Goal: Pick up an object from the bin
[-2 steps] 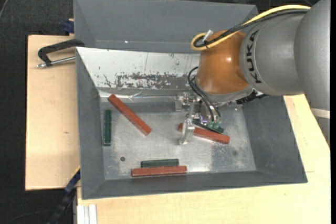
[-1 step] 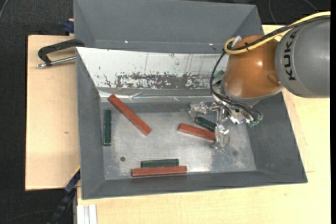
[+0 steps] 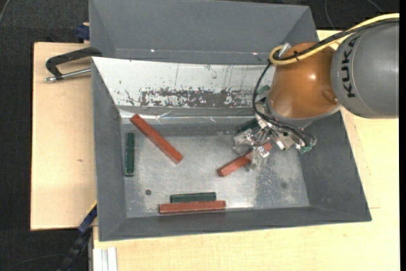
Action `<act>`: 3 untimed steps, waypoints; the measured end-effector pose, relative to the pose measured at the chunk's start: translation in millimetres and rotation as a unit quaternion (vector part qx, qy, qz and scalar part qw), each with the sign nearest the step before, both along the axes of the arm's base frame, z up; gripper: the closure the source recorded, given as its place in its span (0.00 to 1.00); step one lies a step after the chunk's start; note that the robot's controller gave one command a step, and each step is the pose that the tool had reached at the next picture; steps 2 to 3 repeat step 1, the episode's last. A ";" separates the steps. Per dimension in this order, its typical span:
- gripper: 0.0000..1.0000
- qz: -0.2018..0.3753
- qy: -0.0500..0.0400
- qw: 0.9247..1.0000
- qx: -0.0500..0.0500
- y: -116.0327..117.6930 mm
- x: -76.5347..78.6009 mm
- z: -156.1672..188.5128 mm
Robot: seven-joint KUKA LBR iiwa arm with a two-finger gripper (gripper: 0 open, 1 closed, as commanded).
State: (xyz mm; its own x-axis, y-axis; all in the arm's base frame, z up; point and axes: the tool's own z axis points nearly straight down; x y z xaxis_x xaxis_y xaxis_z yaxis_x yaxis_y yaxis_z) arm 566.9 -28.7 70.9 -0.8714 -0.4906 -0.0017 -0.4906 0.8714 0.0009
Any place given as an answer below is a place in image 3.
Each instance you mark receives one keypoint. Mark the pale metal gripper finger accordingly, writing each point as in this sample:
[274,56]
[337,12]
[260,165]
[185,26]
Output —
[242,140]
[259,158]

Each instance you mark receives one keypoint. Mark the pale wood board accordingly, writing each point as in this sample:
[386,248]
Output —
[63,142]

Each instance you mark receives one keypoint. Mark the red-brown block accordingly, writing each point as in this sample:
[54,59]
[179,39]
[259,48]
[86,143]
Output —
[233,165]
[157,138]
[192,207]

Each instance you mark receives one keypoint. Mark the grey metal bin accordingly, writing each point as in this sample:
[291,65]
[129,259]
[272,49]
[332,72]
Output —
[203,28]

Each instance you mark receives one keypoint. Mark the dark green flat block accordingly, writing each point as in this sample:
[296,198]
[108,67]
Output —
[129,154]
[193,197]

